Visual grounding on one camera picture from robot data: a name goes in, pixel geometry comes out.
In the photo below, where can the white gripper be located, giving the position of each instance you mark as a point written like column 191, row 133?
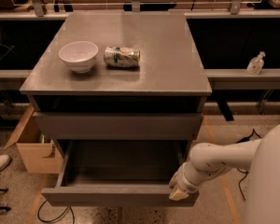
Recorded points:
column 184, row 178

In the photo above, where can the grey drawer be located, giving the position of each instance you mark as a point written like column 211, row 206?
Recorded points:
column 117, row 126
column 118, row 173

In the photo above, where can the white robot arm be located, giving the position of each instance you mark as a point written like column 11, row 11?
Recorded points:
column 261, row 158

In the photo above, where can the grey drawer cabinet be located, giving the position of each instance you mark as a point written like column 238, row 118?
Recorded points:
column 169, row 79

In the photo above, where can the grey top drawer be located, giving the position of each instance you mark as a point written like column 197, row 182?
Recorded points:
column 117, row 126

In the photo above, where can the open cardboard box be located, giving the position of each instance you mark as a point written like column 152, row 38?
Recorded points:
column 39, row 155

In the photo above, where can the crushed green drink can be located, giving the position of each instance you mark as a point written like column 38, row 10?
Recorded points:
column 122, row 57

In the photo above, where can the clear hand sanitizer bottle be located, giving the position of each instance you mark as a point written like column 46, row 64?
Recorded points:
column 256, row 64

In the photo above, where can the grey side bench right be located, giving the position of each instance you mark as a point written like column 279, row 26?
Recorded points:
column 239, row 79

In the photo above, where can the grey side bench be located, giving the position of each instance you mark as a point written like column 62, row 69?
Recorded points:
column 11, row 80
column 239, row 79

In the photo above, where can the white ceramic bowl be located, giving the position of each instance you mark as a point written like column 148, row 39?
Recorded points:
column 79, row 56

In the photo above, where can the grey side bench left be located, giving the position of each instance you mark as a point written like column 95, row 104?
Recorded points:
column 11, row 80

